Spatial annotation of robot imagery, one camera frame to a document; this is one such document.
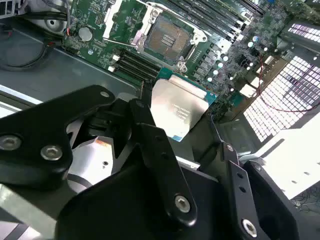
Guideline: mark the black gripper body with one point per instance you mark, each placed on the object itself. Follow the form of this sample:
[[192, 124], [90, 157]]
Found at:
[[120, 212]]

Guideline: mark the metal socket cover frame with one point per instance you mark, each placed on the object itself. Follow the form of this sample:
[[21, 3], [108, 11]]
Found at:
[[110, 22]]

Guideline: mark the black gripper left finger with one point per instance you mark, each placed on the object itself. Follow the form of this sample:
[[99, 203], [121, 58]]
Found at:
[[37, 130]]

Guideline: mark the silver CPU chip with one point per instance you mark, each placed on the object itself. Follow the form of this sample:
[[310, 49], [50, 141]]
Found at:
[[175, 105]]

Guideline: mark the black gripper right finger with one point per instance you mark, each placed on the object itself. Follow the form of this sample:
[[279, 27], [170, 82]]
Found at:
[[240, 190]]

